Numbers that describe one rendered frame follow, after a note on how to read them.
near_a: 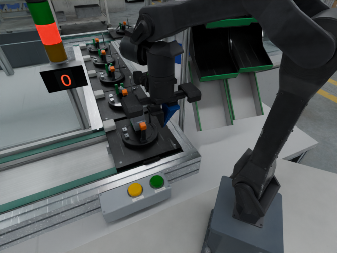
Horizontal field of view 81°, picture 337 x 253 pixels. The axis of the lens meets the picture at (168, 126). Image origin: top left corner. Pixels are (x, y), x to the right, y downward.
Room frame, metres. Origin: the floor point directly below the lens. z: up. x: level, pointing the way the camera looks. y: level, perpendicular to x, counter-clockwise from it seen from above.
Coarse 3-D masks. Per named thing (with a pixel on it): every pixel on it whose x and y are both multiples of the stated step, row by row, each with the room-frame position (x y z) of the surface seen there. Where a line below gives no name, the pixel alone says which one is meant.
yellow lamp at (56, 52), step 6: (60, 42) 0.58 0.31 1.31; (48, 48) 0.56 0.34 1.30; (54, 48) 0.56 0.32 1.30; (60, 48) 0.57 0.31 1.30; (48, 54) 0.56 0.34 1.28; (54, 54) 0.56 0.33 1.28; (60, 54) 0.56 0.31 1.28; (66, 54) 0.59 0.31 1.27; (54, 60) 0.56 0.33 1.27; (60, 60) 0.56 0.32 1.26
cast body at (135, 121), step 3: (135, 117) 0.53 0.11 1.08; (138, 117) 0.53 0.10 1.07; (141, 117) 0.54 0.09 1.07; (144, 117) 0.54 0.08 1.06; (132, 120) 0.53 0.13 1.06; (135, 120) 0.53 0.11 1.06; (138, 120) 0.53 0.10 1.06; (141, 120) 0.54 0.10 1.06; (144, 120) 0.54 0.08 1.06; (132, 123) 0.54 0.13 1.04; (135, 123) 0.52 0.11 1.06; (138, 123) 0.52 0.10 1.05; (135, 126) 0.51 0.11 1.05; (138, 126) 0.52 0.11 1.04; (135, 129) 0.51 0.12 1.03; (138, 129) 0.52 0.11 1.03
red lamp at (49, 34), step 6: (48, 24) 0.57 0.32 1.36; (54, 24) 0.58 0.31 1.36; (42, 30) 0.56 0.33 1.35; (48, 30) 0.56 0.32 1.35; (54, 30) 0.57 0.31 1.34; (42, 36) 0.56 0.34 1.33; (48, 36) 0.56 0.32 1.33; (54, 36) 0.57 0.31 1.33; (42, 42) 0.56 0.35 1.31; (48, 42) 0.56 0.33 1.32; (54, 42) 0.56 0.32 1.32
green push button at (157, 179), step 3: (153, 177) 0.36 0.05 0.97; (156, 177) 0.36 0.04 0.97; (159, 177) 0.36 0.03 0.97; (150, 180) 0.35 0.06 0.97; (153, 180) 0.35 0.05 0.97; (156, 180) 0.35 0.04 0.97; (159, 180) 0.35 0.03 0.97; (162, 180) 0.35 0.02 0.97; (150, 183) 0.34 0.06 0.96; (153, 183) 0.34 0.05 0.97; (156, 183) 0.34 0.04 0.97; (159, 183) 0.34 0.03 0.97; (162, 183) 0.34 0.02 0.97; (153, 186) 0.33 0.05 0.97; (156, 186) 0.33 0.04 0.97; (159, 186) 0.33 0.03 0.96
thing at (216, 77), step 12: (192, 36) 0.67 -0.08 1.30; (204, 36) 0.76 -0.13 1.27; (216, 36) 0.77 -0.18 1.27; (228, 36) 0.70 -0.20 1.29; (192, 48) 0.66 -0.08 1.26; (204, 48) 0.71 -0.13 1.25; (216, 48) 0.71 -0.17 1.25; (228, 48) 0.68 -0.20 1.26; (192, 60) 0.65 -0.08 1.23; (204, 60) 0.65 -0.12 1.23; (216, 60) 0.66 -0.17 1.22; (228, 60) 0.66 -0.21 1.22; (204, 72) 0.61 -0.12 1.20; (216, 72) 0.61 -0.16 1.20; (228, 72) 0.62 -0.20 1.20
